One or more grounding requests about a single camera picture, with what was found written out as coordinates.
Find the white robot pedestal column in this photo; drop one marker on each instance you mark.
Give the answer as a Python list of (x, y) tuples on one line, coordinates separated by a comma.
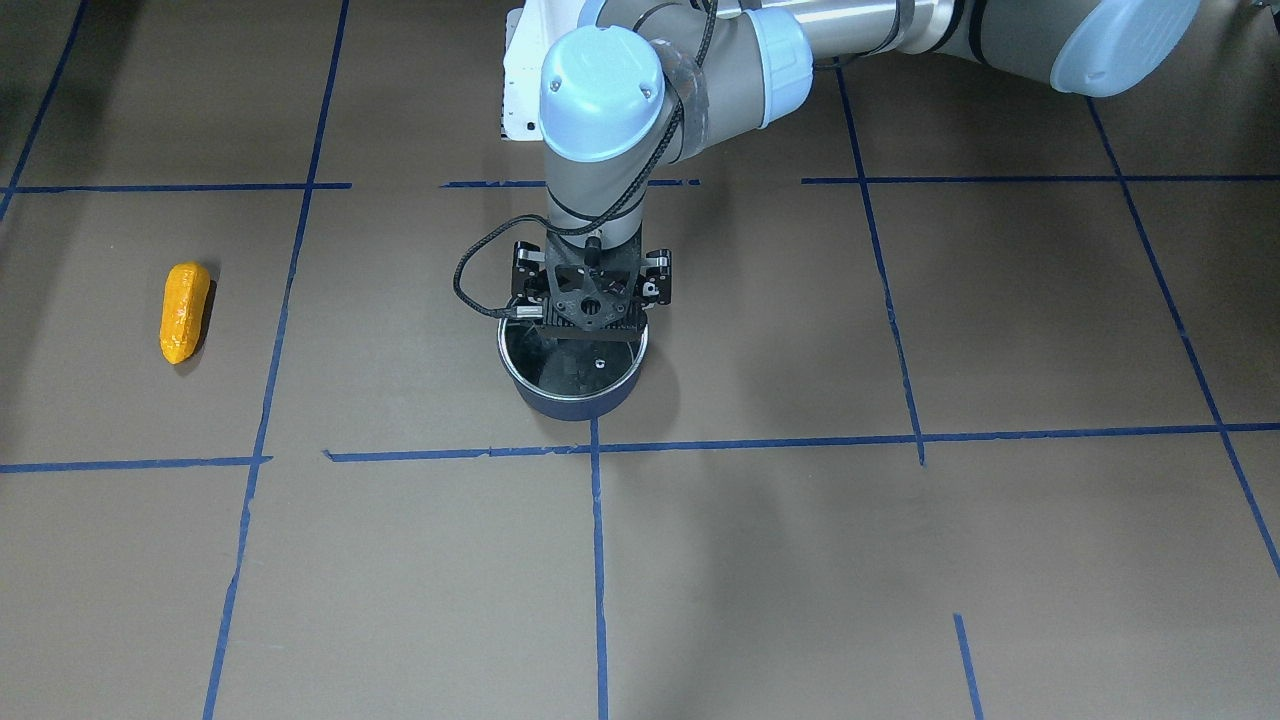
[(524, 51)]

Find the yellow toy corn cob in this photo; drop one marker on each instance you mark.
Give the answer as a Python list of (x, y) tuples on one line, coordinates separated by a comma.
[(186, 291)]

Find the glass lid with blue knob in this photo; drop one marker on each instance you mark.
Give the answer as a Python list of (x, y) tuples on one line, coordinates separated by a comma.
[(564, 368)]

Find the dark blue saucepan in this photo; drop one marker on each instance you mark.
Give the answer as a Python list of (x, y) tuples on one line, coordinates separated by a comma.
[(578, 409)]

